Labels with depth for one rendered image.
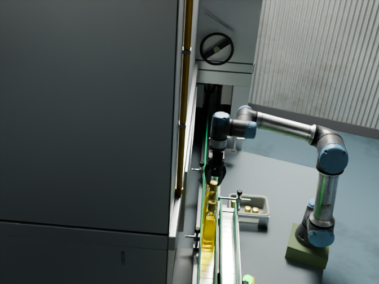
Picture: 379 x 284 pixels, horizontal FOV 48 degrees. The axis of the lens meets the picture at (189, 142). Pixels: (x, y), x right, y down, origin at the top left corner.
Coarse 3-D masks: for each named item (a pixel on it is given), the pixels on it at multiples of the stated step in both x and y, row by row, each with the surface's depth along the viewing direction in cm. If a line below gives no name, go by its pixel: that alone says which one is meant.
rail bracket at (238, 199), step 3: (237, 192) 221; (240, 192) 221; (219, 195) 224; (237, 195) 223; (240, 195) 222; (219, 198) 223; (222, 198) 224; (225, 198) 224; (228, 198) 224; (231, 198) 224; (234, 198) 224; (237, 198) 223; (240, 198) 223; (237, 201) 223; (240, 201) 223; (249, 201) 224; (237, 204) 225; (237, 207) 226; (237, 210) 226
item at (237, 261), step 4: (236, 204) 219; (236, 208) 216; (236, 212) 213; (236, 216) 211; (236, 220) 208; (236, 224) 206; (236, 228) 203; (236, 232) 201; (236, 236) 199; (236, 240) 197; (236, 244) 195; (236, 248) 193; (236, 252) 191; (236, 256) 190; (236, 260) 188; (236, 264) 187; (236, 268) 186; (236, 272) 187; (236, 276) 185; (236, 280) 183
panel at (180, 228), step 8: (192, 112) 227; (192, 120) 219; (192, 128) 218; (192, 144) 262; (184, 176) 181; (184, 184) 183; (184, 192) 185; (184, 200) 188; (184, 208) 190; (184, 216) 202
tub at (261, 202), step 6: (246, 198) 247; (252, 198) 247; (258, 198) 247; (264, 198) 246; (240, 204) 249; (246, 204) 249; (252, 204) 249; (258, 204) 248; (264, 204) 246; (240, 210) 245; (252, 210) 246; (264, 210) 244
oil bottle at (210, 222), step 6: (204, 216) 194; (210, 216) 191; (216, 216) 192; (204, 222) 192; (210, 222) 191; (216, 222) 191; (204, 228) 193; (210, 228) 193; (204, 234) 195; (210, 234) 195; (204, 240) 197; (210, 240) 197; (204, 246) 199; (210, 246) 199
